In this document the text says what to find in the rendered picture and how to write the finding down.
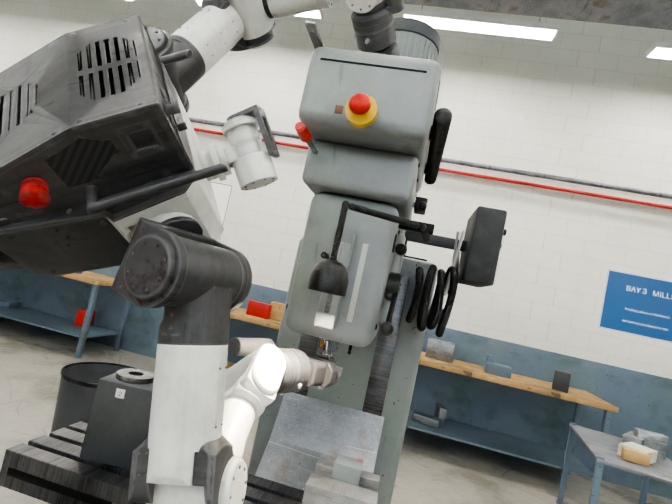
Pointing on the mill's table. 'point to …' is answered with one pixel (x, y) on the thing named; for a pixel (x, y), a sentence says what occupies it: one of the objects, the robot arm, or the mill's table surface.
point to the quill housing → (370, 312)
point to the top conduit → (437, 143)
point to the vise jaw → (336, 492)
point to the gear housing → (363, 174)
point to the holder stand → (119, 417)
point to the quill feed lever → (391, 301)
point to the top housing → (313, 112)
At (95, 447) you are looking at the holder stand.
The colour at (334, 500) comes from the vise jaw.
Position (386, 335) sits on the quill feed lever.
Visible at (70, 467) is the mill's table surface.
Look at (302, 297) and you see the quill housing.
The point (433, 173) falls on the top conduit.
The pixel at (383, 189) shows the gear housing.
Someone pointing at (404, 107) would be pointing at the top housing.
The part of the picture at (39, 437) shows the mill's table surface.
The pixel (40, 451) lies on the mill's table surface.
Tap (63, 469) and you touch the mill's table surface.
